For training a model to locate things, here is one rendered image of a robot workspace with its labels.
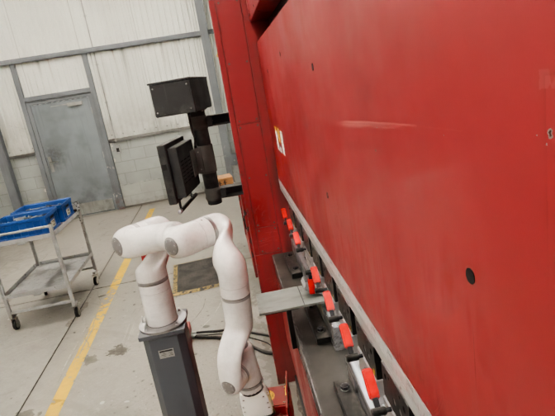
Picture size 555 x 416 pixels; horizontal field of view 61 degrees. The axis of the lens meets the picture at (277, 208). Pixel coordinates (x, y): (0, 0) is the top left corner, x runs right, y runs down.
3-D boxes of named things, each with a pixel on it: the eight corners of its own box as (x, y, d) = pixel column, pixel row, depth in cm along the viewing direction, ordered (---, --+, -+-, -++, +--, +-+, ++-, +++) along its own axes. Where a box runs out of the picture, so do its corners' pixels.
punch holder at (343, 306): (341, 333, 141) (334, 283, 137) (368, 328, 142) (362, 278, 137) (354, 361, 127) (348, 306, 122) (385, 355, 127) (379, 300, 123)
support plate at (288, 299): (256, 296, 199) (255, 294, 199) (316, 284, 201) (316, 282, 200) (259, 316, 181) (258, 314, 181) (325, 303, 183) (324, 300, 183)
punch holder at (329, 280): (326, 304, 160) (320, 259, 156) (350, 299, 161) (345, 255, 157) (337, 325, 146) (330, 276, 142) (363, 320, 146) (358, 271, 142)
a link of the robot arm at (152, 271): (131, 283, 183) (116, 225, 176) (171, 265, 195) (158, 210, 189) (147, 289, 174) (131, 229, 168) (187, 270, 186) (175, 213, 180)
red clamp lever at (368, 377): (359, 368, 100) (373, 417, 94) (377, 364, 100) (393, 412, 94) (358, 371, 101) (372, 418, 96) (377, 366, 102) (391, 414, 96)
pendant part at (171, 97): (196, 204, 333) (170, 82, 310) (230, 199, 330) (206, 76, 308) (177, 226, 284) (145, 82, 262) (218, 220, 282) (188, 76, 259)
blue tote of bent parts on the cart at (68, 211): (28, 221, 499) (22, 205, 494) (75, 212, 504) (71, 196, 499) (14, 231, 465) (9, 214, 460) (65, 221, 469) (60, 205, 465)
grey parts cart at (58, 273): (43, 292, 522) (16, 211, 497) (102, 281, 528) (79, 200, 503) (9, 333, 435) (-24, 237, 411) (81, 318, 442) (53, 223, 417)
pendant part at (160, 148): (186, 188, 322) (175, 136, 312) (203, 186, 320) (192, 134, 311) (168, 205, 278) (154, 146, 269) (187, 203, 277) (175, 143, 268)
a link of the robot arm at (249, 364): (253, 391, 148) (266, 372, 156) (243, 356, 145) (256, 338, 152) (231, 390, 152) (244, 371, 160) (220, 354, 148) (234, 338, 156)
